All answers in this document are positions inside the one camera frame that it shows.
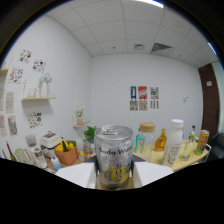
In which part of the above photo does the orange pot with utensils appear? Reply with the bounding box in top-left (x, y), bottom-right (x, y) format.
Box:
top-left (54, 139), bottom-right (79, 166)

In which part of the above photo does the small white bottle blue base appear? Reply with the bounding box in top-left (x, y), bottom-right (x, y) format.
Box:
top-left (50, 156), bottom-right (63, 172)

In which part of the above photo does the amber liquid bottle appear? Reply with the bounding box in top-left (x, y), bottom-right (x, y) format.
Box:
top-left (153, 128), bottom-right (168, 153)

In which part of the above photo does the small teal bottle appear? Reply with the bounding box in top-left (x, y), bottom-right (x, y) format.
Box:
top-left (134, 133), bottom-right (146, 154)

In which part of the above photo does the glass jar with cork lid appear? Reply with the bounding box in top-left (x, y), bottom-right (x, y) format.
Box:
top-left (134, 121), bottom-right (156, 155)

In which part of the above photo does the two-tier wooden shelf rack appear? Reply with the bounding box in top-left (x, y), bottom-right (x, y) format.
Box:
top-left (133, 139), bottom-right (213, 173)

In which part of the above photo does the large white bottle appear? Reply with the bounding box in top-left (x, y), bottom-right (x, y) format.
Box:
top-left (162, 118), bottom-right (185, 167)

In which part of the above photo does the white kitchen appliance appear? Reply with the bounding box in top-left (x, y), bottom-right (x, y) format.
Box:
top-left (39, 130), bottom-right (63, 159)

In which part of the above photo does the green potted plant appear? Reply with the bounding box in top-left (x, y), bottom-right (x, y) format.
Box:
top-left (83, 125), bottom-right (98, 144)

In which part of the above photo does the clear bottle with green cap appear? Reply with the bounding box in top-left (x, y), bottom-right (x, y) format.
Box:
top-left (181, 131), bottom-right (196, 162)

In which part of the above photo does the white blender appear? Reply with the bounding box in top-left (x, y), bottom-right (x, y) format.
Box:
top-left (24, 134), bottom-right (48, 169)

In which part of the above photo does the small flower pot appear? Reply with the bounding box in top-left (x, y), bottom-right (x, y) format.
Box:
top-left (75, 105), bottom-right (86, 126)

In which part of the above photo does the brown door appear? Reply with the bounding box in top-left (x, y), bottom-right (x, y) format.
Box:
top-left (198, 63), bottom-right (221, 138)

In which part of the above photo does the white vase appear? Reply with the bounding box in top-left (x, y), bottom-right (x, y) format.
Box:
top-left (38, 73), bottom-right (53, 98)

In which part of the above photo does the ceiling air vent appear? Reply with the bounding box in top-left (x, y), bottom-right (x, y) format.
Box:
top-left (150, 42), bottom-right (173, 54)

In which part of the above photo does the small wooden wall shelf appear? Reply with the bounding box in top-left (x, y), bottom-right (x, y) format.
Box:
top-left (73, 121), bottom-right (91, 129)

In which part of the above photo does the red wall poster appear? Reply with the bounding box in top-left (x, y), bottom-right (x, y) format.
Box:
top-left (137, 85), bottom-right (148, 100)

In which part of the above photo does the blue wall poster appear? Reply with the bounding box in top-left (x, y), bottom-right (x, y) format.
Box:
top-left (130, 85), bottom-right (138, 101)

